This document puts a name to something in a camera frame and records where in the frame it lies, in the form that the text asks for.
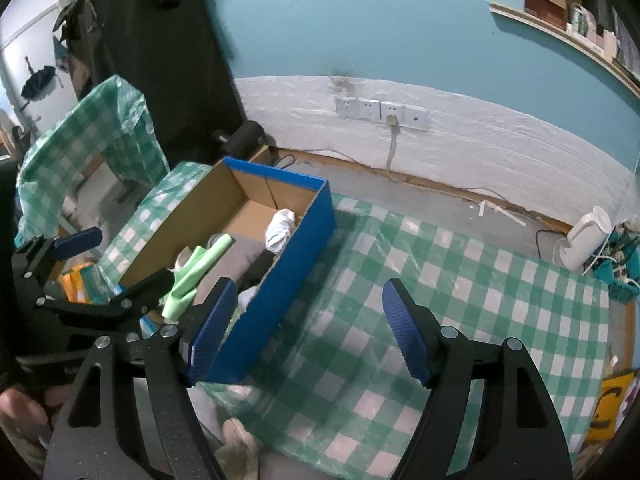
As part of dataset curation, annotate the grey folded cloth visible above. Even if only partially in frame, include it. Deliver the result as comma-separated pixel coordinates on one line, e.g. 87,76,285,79
192,232,273,306

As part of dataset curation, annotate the black cylindrical object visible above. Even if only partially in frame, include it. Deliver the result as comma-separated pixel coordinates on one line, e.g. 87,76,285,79
215,121,266,156

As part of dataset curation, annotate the black hanging garment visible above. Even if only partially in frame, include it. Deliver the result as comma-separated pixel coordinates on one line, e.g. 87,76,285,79
60,0,246,166

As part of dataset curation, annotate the dark folded umbrella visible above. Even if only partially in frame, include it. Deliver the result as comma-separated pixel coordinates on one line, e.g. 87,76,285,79
20,65,58,101

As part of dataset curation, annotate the white plastic strip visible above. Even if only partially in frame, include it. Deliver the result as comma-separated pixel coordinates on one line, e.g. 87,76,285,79
470,200,527,227

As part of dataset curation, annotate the black sock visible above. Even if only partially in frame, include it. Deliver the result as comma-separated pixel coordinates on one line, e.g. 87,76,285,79
237,250,281,293

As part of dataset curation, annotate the white electric kettle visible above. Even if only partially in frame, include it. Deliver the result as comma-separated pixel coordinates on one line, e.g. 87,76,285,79
552,205,613,273

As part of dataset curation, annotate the orange packet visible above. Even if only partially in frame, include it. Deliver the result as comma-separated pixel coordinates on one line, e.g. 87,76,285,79
60,265,108,306

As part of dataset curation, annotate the green checked plastic cover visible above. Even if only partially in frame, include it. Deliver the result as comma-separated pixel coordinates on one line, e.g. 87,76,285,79
15,75,171,241

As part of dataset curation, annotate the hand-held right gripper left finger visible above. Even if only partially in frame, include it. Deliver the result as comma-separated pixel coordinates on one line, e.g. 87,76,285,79
42,277,237,480

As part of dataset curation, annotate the light blue sock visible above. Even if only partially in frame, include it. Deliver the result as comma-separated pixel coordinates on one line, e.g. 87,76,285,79
236,287,262,313

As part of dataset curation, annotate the wooden wall shelf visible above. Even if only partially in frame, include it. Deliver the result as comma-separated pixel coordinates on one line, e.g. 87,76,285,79
489,0,640,96

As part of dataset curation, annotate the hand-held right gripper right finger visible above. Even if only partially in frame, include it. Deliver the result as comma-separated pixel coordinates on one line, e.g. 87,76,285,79
382,278,576,480

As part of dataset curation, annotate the grey plug cable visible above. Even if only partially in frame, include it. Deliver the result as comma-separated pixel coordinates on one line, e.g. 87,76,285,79
384,115,402,177

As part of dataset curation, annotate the black cable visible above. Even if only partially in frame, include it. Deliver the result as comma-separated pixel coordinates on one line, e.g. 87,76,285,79
534,228,572,262

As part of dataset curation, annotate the green checked tablecloth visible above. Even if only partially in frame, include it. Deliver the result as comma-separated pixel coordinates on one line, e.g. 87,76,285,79
97,160,613,476

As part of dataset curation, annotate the light green cloth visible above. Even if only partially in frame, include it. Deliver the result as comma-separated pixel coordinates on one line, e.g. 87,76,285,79
160,234,235,321

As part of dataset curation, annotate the teal power strip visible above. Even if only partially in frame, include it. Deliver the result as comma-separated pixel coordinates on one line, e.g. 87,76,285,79
595,232,640,306

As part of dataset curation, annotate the plastic cloth bundle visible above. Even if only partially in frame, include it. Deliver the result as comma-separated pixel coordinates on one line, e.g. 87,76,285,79
263,208,301,253

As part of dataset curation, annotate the yellow printed bag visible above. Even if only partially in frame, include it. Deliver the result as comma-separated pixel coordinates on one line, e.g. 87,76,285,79
585,372,640,443

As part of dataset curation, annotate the white cloth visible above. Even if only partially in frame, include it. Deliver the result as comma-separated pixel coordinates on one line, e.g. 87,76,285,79
215,417,264,480

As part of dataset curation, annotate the person's left hand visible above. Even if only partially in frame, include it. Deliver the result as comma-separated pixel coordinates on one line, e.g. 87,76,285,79
0,385,66,443

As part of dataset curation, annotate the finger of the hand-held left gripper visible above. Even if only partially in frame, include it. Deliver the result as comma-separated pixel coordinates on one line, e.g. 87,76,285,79
107,267,174,313
20,226,104,266

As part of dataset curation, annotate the blue cardboard box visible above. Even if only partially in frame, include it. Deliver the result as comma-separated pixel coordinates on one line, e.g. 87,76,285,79
117,156,337,386

